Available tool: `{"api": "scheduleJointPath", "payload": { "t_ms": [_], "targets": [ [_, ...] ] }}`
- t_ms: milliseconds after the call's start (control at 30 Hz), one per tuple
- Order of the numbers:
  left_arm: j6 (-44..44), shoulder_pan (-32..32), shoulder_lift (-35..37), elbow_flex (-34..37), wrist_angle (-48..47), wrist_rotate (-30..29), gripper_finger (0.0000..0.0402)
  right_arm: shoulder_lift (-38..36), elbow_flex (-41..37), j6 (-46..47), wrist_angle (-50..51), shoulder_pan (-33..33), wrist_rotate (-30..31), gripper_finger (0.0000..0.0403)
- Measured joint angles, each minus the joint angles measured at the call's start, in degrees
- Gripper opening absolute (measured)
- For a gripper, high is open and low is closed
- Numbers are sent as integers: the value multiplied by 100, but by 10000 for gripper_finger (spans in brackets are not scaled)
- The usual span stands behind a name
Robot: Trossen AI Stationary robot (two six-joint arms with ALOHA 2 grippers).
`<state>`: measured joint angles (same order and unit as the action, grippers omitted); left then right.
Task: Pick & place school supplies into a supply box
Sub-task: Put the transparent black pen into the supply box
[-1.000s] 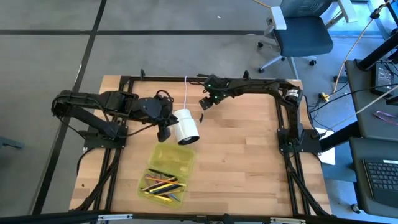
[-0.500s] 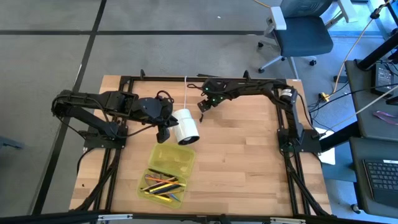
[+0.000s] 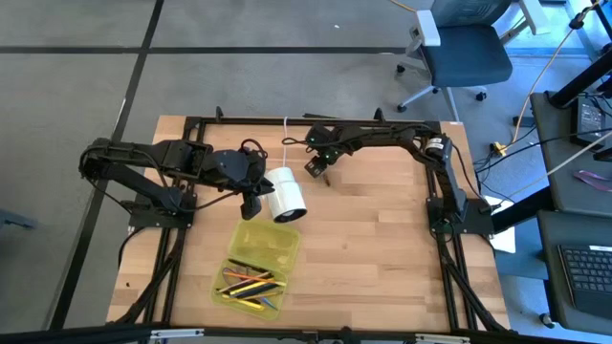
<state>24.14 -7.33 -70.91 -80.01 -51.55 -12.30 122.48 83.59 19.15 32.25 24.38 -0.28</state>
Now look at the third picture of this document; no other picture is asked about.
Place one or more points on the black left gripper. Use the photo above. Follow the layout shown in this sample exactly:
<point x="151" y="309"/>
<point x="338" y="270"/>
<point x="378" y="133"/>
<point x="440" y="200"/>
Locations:
<point x="251" y="208"/>

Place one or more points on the black desk bar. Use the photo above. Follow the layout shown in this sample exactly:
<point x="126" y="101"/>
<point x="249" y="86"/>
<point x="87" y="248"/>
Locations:
<point x="521" y="210"/>
<point x="581" y="83"/>

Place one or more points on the dark blue office chair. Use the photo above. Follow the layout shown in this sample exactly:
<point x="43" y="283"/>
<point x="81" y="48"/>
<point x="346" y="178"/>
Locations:
<point x="466" y="57"/>

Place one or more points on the black aluminium frame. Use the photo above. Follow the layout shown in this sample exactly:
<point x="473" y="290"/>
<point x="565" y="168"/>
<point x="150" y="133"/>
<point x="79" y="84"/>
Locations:
<point x="239" y="122"/>

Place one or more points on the thin white lamp stem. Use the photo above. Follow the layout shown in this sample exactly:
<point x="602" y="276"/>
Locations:
<point x="285" y="143"/>

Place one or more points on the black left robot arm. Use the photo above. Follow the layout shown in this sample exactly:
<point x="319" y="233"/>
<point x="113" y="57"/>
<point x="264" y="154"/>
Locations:
<point x="143" y="153"/>

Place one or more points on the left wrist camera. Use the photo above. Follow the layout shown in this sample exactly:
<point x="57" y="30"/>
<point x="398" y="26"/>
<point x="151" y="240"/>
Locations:
<point x="253" y="165"/>

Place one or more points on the silver frame bracket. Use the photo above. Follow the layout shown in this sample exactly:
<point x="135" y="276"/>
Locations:
<point x="442" y="338"/>
<point x="177" y="334"/>

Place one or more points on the dark grey desk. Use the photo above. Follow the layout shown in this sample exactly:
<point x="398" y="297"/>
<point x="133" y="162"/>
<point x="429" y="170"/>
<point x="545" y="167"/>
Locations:
<point x="559" y="157"/>

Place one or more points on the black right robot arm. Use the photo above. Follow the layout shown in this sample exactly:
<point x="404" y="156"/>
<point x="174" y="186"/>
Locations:
<point x="382" y="136"/>

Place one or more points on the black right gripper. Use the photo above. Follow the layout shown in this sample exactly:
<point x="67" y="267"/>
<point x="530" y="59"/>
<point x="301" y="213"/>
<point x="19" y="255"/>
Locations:
<point x="318" y="168"/>

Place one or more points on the black power adapter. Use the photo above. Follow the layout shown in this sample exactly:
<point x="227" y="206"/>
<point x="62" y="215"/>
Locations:
<point x="588" y="119"/>

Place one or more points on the black laptop keyboard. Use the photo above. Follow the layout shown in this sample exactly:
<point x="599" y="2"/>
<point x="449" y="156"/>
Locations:
<point x="590" y="277"/>

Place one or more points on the black pen with clear middle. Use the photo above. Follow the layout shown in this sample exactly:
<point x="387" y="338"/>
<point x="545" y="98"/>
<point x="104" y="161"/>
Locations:
<point x="327" y="180"/>

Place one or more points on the white paper sheet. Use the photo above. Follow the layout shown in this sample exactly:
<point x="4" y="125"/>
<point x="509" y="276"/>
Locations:
<point x="506" y="241"/>

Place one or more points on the orange pencil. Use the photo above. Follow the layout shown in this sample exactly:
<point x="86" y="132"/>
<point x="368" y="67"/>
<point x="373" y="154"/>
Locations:
<point x="248" y="276"/>

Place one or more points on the grey chair base leg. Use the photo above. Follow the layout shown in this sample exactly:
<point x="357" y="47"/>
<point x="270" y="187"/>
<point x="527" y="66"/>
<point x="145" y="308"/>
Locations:
<point x="14" y="220"/>

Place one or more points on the yellow-green transparent supply box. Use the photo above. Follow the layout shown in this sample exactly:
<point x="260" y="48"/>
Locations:
<point x="265" y="243"/>

